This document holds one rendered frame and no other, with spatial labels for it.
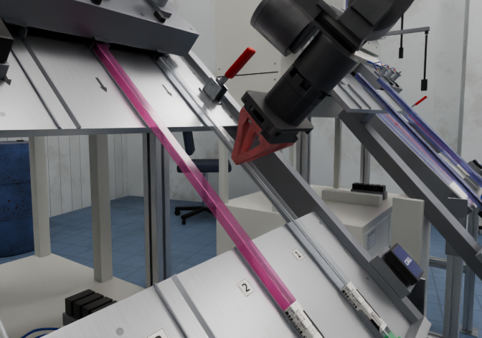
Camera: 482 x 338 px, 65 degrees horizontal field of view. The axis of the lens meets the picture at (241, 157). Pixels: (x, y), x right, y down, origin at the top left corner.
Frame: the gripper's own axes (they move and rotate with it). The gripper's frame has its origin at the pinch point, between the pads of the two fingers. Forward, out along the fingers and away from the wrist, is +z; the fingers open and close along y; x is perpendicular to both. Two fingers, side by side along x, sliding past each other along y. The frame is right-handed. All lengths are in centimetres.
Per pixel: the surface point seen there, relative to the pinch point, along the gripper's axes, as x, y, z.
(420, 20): -81, -279, -37
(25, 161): -165, -91, 201
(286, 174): 4.1, -8.2, 0.1
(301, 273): 17.2, 4.8, 0.1
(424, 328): 30.5, -5.8, -2.6
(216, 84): -13.6, -5.1, -1.7
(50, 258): -25, -7, 70
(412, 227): 22.1, -37.2, 0.0
